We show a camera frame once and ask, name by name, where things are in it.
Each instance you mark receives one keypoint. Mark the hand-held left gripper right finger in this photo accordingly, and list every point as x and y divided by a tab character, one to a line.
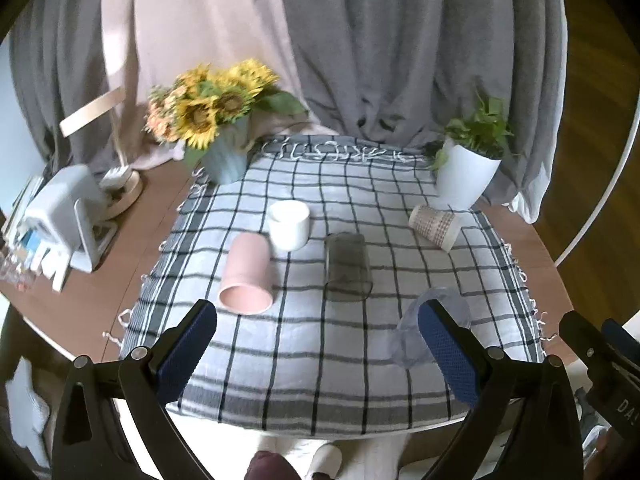
448	355

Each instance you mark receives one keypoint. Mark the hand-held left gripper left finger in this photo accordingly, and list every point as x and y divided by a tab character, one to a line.
184	355

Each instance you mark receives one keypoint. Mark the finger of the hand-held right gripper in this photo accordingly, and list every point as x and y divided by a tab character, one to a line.
622	337
580	337

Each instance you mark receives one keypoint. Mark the clear plastic cup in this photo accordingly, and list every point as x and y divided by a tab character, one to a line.
415	332

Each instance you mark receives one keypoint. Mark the pink cup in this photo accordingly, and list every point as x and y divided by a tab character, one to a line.
246	275

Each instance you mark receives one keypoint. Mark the patterned paper cup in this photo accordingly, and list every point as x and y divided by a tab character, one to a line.
434	222

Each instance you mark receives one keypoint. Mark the dark glass cup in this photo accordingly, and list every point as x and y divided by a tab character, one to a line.
346	267

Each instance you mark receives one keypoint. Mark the white cup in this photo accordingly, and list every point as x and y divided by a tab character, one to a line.
289	225

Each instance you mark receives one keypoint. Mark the dark brown round object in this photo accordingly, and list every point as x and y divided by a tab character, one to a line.
264	466

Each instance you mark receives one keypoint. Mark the white curved hoop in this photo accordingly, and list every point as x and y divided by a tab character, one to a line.
607	190

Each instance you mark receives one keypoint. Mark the white slipper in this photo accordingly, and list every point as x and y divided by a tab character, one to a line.
325	462

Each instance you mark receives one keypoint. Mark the checked tablecloth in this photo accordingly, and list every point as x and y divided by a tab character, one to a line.
320	240

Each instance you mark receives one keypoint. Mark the white plant pot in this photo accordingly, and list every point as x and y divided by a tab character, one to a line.
462	175

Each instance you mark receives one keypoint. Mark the wooden desk lamp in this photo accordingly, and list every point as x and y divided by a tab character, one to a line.
120	180

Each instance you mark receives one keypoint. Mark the white desktop device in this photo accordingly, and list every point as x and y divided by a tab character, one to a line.
65	210

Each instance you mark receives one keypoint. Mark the blue-grey vase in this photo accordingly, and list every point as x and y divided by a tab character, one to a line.
226	157

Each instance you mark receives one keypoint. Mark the green potted plant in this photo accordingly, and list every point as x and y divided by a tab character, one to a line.
480	127

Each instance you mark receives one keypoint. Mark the sunflower bouquet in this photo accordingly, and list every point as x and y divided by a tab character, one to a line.
210	102

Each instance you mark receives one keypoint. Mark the grey curtain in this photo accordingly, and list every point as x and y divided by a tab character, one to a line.
425	50
60	60

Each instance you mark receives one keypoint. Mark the pink curtain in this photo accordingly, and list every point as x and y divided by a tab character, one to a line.
200	25

